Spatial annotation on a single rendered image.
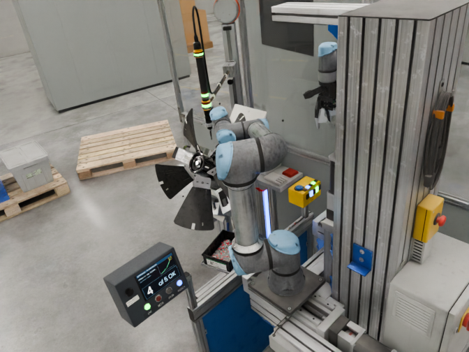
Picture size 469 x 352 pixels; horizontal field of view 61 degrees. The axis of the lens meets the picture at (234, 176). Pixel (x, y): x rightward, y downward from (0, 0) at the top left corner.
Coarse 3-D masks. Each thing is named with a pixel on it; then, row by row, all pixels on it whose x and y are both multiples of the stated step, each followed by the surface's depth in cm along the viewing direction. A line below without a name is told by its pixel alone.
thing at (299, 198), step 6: (300, 180) 216; (306, 180) 215; (312, 180) 215; (318, 180) 214; (294, 186) 211; (312, 186) 209; (288, 192) 212; (294, 192) 208; (300, 192) 206; (306, 192) 206; (318, 192) 215; (294, 198) 211; (300, 198) 207; (312, 198) 212; (300, 204) 209; (306, 204) 210
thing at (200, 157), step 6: (192, 156) 217; (198, 156) 215; (204, 156) 212; (210, 156) 218; (192, 162) 218; (198, 162) 214; (204, 162) 211; (210, 162) 214; (192, 168) 216; (198, 168) 213; (204, 168) 212; (210, 168) 214; (198, 174) 214; (204, 174) 215
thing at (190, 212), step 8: (192, 192) 215; (200, 192) 216; (208, 192) 217; (184, 200) 215; (192, 200) 215; (200, 200) 215; (208, 200) 216; (184, 208) 214; (192, 208) 214; (200, 208) 214; (208, 208) 215; (176, 216) 215; (184, 216) 214; (192, 216) 213; (200, 216) 213; (208, 216) 214; (184, 224) 213; (200, 224) 212; (208, 224) 212
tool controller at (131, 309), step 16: (144, 256) 151; (160, 256) 148; (176, 256) 152; (112, 272) 146; (128, 272) 143; (144, 272) 144; (160, 272) 148; (176, 272) 153; (112, 288) 141; (128, 288) 140; (160, 288) 149; (176, 288) 153; (128, 304) 141; (144, 304) 145; (160, 304) 149; (128, 320) 144; (144, 320) 146
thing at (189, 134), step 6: (192, 108) 227; (192, 114) 226; (186, 120) 234; (192, 120) 225; (186, 126) 235; (192, 126) 225; (186, 132) 238; (192, 132) 226; (192, 138) 228; (192, 144) 234
